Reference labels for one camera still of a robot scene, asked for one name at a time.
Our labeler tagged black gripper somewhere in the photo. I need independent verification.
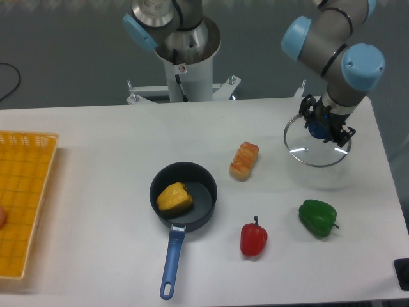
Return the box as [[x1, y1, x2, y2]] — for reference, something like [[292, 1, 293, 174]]
[[298, 94, 356, 147]]

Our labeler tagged glass lid with blue knob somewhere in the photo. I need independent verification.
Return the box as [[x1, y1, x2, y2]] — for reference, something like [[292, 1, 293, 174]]
[[283, 114, 352, 168]]

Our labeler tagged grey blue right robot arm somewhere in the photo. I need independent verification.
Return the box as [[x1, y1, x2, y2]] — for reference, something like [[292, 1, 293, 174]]
[[281, 1, 385, 146]]

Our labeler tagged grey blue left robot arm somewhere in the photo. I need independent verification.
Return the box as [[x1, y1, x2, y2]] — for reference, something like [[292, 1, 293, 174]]
[[123, 1, 370, 146]]

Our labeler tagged green bell pepper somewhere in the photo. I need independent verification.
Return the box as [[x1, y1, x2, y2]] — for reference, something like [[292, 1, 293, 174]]
[[298, 199, 339, 239]]

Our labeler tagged toy bread loaf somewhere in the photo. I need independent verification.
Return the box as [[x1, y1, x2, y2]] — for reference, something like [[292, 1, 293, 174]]
[[229, 142, 259, 181]]

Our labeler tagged red bell pepper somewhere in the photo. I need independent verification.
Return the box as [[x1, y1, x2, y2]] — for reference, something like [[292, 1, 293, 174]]
[[240, 216, 268, 257]]

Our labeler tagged black device at table edge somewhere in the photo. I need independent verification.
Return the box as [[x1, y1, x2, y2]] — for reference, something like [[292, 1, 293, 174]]
[[394, 258, 409, 291]]

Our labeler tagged yellow bell pepper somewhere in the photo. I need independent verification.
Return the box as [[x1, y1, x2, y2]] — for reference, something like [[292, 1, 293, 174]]
[[156, 182, 194, 216]]

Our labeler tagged yellow wicker basket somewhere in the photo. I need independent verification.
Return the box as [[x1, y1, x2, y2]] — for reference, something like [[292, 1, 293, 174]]
[[1, 130, 59, 280]]

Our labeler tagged dark pot with blue handle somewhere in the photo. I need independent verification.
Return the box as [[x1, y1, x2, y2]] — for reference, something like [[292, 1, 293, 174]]
[[150, 162, 218, 300]]

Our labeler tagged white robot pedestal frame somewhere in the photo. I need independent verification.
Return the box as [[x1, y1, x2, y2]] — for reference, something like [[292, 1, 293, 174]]
[[125, 57, 307, 105]]

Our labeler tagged black cable on floor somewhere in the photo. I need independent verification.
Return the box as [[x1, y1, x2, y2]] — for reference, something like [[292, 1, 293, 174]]
[[0, 62, 22, 102]]

